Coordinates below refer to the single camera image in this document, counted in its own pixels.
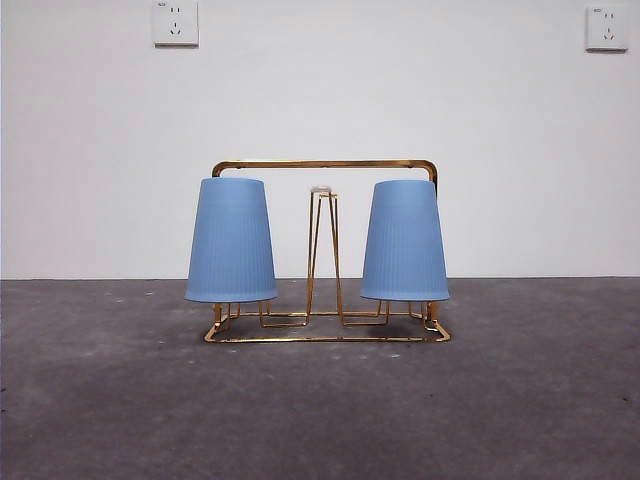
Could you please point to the blue ribbed plastic cup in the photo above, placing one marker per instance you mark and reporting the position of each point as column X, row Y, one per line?
column 231, row 240
column 404, row 240

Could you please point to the white wall power socket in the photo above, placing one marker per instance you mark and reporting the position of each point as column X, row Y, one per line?
column 606, row 42
column 175, row 37

